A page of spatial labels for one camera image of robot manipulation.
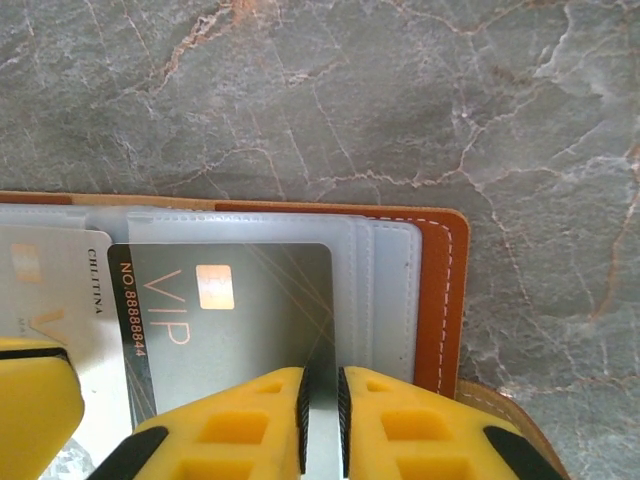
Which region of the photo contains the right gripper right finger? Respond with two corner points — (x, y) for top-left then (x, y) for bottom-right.
(339, 365), (571, 480)

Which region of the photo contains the black VIP card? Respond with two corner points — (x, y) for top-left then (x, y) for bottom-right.
(107, 242), (346, 480)

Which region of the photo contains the brown leather card holder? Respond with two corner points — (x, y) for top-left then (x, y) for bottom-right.
(0, 189), (571, 480)

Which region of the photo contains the white card with gold print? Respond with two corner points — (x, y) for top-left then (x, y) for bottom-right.
(0, 225), (134, 436)

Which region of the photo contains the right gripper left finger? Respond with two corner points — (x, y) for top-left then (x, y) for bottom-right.
(92, 366), (309, 480)

